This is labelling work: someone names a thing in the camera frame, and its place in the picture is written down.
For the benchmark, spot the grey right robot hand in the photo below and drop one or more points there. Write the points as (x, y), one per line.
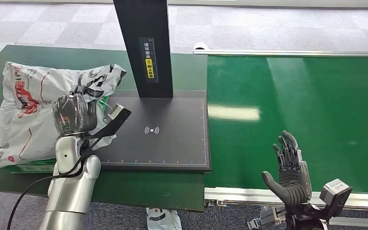
(293, 187)

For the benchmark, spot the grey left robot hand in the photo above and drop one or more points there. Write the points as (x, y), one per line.
(74, 114)

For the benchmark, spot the white courier package red logo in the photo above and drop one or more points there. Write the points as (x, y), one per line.
(28, 133)

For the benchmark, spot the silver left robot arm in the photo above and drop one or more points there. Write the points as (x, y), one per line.
(69, 190)

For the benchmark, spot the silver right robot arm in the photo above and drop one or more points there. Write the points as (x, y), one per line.
(301, 219)

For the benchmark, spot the green conveyor belt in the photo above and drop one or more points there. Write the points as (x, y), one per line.
(330, 101)

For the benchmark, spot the black inbound scanner machine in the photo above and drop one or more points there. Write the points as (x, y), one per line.
(171, 143)

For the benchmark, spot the green plastic crate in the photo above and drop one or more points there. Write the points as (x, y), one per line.
(31, 167)

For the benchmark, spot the white plastic bag black print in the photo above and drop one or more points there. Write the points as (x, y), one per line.
(163, 222)

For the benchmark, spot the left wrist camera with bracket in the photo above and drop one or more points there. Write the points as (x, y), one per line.
(114, 111)

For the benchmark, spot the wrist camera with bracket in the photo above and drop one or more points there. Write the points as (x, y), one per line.
(114, 111)
(334, 195)

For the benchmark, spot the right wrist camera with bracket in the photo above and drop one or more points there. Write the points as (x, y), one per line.
(334, 195)

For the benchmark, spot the aluminium conveyor frame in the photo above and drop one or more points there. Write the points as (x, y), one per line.
(250, 196)

